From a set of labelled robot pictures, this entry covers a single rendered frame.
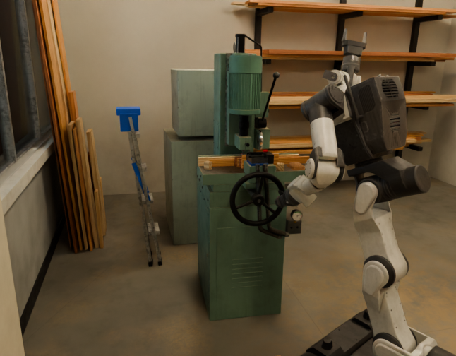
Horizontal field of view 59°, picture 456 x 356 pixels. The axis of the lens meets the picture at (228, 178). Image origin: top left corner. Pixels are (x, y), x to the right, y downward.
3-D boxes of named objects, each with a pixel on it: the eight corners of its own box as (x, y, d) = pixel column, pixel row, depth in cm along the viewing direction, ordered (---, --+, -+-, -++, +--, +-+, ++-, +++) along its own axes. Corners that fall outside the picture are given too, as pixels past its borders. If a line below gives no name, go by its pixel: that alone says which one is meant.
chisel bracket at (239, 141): (239, 152, 223) (239, 138, 221) (234, 147, 236) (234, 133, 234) (252, 152, 224) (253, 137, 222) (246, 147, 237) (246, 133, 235)
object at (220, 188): (213, 192, 214) (213, 185, 213) (207, 181, 234) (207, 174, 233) (284, 188, 222) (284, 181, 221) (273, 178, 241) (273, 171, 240)
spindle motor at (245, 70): (231, 116, 212) (233, 54, 204) (226, 111, 229) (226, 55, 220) (263, 115, 216) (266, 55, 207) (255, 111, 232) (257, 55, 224)
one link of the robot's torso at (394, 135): (428, 145, 168) (403, 65, 170) (387, 156, 147) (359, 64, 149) (367, 162, 191) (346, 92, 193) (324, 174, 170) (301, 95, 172)
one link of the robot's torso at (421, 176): (435, 189, 159) (421, 147, 160) (420, 196, 151) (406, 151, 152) (373, 201, 181) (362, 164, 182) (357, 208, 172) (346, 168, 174)
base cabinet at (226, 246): (208, 321, 236) (208, 208, 216) (197, 272, 290) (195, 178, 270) (281, 313, 244) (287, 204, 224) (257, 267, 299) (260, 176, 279)
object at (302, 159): (209, 167, 226) (209, 159, 225) (208, 166, 228) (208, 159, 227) (313, 163, 238) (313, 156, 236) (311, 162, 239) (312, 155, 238)
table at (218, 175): (204, 191, 203) (204, 179, 201) (197, 174, 232) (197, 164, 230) (316, 186, 214) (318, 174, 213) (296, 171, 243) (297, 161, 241)
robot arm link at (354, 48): (370, 42, 201) (366, 66, 201) (361, 48, 210) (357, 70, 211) (346, 37, 199) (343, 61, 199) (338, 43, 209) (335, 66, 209)
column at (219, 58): (218, 174, 248) (219, 52, 228) (212, 165, 269) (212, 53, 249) (253, 172, 252) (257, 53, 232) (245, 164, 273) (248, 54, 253)
